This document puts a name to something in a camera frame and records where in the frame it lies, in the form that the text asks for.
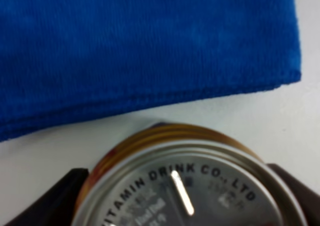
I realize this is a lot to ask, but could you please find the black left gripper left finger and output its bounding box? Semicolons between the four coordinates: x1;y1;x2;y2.
6;168;89;226

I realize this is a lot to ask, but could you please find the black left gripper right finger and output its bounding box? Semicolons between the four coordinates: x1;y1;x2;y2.
267;163;320;225

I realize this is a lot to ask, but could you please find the gold drink can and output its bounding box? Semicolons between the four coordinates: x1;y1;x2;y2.
71;123;308;225

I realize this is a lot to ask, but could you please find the folded blue microfiber cloth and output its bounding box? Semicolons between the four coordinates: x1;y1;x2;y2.
0;0;301;141

